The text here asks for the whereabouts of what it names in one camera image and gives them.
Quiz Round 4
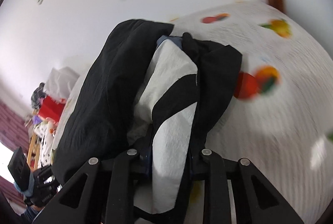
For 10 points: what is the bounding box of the wooden bedside table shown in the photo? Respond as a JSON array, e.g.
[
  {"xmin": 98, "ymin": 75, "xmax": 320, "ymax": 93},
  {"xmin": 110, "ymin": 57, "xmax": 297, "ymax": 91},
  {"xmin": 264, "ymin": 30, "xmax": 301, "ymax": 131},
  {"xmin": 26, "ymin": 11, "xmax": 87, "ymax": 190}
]
[{"xmin": 25, "ymin": 109, "xmax": 42, "ymax": 172}]

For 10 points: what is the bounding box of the grey plaid cloth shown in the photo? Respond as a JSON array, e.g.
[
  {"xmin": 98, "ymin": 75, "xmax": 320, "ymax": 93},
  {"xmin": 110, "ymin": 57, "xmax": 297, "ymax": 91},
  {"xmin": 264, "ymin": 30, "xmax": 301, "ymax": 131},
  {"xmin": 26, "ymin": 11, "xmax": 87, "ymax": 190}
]
[{"xmin": 30, "ymin": 82, "xmax": 46, "ymax": 110}]

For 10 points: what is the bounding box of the black white blue jacket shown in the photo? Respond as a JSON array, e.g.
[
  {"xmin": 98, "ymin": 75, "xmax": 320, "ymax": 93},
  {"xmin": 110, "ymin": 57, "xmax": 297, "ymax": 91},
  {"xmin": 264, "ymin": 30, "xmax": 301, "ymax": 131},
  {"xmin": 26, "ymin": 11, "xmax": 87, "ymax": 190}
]
[{"xmin": 52, "ymin": 20, "xmax": 242, "ymax": 223}]

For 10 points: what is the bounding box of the fruit print bed sheet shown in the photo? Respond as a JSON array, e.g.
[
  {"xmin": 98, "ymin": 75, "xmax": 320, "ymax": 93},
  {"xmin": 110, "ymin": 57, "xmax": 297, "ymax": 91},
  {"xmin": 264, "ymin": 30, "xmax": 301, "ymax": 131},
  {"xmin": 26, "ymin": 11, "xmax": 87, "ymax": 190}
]
[{"xmin": 51, "ymin": 0, "xmax": 333, "ymax": 224}]

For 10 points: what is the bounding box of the red paper shopping bag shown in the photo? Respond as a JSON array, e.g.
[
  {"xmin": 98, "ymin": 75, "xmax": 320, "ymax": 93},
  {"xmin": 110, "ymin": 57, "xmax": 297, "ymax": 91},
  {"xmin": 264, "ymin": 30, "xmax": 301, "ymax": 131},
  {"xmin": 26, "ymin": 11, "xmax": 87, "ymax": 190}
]
[{"xmin": 38, "ymin": 96, "xmax": 65, "ymax": 124}]

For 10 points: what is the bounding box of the white Miniso plastic bag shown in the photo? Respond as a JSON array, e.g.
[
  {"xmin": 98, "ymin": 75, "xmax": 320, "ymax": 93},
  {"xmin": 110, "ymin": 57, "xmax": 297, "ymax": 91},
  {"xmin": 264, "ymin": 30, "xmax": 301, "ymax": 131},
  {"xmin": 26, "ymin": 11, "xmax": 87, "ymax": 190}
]
[{"xmin": 44, "ymin": 67, "xmax": 80, "ymax": 103}]

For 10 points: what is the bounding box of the dark red curtain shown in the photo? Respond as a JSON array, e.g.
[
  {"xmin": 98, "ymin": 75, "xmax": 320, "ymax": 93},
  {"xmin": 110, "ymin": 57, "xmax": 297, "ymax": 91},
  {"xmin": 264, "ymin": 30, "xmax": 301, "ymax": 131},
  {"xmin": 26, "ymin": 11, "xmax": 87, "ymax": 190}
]
[{"xmin": 1, "ymin": 101, "xmax": 30, "ymax": 208}]

